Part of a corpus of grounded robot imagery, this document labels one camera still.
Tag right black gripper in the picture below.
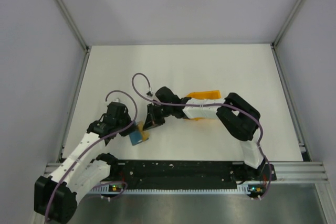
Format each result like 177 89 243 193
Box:
143 103 173 132

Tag gold credit card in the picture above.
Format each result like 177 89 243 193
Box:
137 121 150 142

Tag blue leather card holder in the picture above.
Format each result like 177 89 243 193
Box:
129 130 142 146

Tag yellow plastic bin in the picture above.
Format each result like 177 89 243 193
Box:
182 90 225 120

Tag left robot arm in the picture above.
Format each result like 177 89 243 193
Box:
34 101 135 223

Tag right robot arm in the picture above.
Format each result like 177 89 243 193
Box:
143 87 272 180

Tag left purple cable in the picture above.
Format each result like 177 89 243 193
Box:
44 90 140 222

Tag purple cable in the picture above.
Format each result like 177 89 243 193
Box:
44 90 140 222
131 73 272 201

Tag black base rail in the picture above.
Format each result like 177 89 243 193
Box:
111 160 276 190

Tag white cable duct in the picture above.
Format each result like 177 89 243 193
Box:
88 184 263 196

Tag left aluminium frame post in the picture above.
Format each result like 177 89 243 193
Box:
54 0 89 52

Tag aluminium frame post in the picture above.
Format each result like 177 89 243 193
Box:
271 0 306 49
54 0 89 52

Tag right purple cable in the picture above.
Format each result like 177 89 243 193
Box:
131 73 272 201

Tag aluminium frame rail front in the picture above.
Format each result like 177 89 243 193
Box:
43 161 329 183

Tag right aluminium frame post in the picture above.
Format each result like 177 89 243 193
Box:
271 0 306 49

